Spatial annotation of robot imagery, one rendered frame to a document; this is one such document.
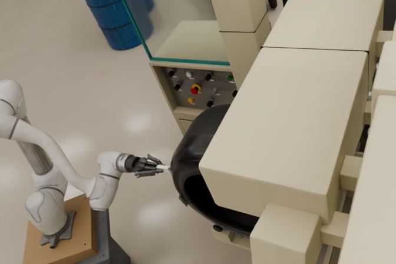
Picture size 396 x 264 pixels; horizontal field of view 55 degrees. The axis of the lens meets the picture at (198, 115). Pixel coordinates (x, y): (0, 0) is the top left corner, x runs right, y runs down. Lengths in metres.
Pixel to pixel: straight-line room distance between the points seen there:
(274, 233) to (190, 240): 2.11
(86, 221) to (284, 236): 1.69
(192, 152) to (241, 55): 0.38
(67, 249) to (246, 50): 1.43
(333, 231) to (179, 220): 2.21
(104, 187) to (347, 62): 1.28
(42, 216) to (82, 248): 0.26
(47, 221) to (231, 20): 1.41
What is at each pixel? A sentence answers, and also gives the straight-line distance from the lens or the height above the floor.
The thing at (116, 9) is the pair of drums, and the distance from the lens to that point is 4.63.
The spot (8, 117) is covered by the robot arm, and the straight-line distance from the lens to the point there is 1.81.
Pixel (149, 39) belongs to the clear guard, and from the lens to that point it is 1.96.
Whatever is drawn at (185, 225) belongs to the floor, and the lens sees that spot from 2.84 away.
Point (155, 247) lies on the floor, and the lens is 2.85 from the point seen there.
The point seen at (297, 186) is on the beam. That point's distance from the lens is 0.67.
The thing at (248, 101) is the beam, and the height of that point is 1.78.
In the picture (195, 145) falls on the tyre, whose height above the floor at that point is 1.43.
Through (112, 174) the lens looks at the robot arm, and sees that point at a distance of 1.85.
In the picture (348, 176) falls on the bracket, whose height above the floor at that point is 1.73.
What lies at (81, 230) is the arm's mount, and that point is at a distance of 2.23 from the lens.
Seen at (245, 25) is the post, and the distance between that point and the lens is 1.27.
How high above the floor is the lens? 2.34
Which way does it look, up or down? 42 degrees down
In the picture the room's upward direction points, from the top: 22 degrees counter-clockwise
